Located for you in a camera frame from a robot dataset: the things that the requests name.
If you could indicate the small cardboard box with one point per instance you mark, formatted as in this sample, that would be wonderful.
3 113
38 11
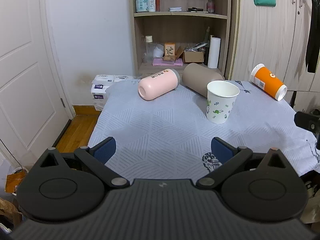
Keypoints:
189 56

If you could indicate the clear bottle beige cap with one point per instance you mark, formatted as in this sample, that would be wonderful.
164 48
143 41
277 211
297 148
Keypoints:
149 48

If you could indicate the teal round container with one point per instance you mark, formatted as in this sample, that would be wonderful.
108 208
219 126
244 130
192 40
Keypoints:
142 6

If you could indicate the white door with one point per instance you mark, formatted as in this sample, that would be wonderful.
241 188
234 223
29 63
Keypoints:
32 113

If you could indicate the light blue patterned tablecloth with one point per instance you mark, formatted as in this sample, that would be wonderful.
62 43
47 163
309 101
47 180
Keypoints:
170 137

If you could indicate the orange white paper cup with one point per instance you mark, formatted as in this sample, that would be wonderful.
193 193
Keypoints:
263 78

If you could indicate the pink notebook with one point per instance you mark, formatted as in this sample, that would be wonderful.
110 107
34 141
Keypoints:
162 62

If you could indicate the wooden floral box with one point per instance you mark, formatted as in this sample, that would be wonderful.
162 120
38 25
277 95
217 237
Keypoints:
169 52

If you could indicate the pink small bottle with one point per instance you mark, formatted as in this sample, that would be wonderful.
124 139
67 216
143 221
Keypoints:
210 6

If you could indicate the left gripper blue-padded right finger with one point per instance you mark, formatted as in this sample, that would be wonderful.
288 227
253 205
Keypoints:
222 162

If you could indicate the white paper towel roll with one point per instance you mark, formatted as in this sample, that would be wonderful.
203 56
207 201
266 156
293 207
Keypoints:
214 52

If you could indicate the pink tumbler bottle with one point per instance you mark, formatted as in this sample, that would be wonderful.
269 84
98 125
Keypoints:
158 84

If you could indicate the red amber bottle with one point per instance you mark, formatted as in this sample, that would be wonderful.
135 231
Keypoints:
158 7

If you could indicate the wooden open shelf unit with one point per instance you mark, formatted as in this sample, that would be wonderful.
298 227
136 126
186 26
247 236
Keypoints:
183 22

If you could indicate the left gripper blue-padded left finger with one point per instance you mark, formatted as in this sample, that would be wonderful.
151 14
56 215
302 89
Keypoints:
95 158

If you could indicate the taupe tumbler bottle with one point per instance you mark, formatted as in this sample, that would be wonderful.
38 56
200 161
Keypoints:
196 77

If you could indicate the light wood wardrobe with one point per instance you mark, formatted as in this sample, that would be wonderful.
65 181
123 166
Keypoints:
277 37

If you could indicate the white floral paper cup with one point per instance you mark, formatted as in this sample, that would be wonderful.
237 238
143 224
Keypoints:
221 96

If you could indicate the white tissue packs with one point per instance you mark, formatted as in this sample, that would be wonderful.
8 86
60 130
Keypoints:
99 86

